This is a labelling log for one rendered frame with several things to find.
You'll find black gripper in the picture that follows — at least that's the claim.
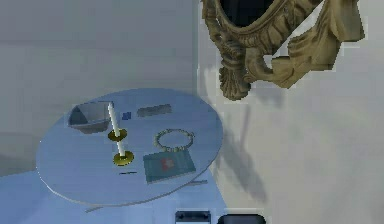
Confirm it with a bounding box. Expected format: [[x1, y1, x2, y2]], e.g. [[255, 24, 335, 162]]
[[175, 210, 212, 224]]

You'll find teal book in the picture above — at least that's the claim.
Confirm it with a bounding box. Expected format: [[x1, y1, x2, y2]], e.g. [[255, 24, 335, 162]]
[[142, 148, 197, 185]]

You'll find brass candle holder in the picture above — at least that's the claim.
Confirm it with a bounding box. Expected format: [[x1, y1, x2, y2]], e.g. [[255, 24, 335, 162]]
[[106, 128, 135, 167]]

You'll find flat grey rectangle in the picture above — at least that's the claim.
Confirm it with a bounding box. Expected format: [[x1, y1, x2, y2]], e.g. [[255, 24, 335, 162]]
[[136, 103, 174, 118]]

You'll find round pale blue table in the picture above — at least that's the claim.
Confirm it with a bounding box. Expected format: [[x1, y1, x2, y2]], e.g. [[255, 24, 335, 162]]
[[35, 87, 225, 208]]

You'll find white candle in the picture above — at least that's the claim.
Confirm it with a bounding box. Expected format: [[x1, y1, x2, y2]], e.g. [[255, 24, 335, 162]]
[[106, 102, 126, 158]]

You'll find grey open box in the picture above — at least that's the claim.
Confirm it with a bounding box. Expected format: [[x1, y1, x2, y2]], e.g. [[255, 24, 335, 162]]
[[67, 101, 115, 135]]

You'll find ornate gold framed mirror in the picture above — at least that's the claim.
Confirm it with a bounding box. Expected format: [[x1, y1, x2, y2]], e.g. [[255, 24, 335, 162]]
[[200, 0, 366, 101]]

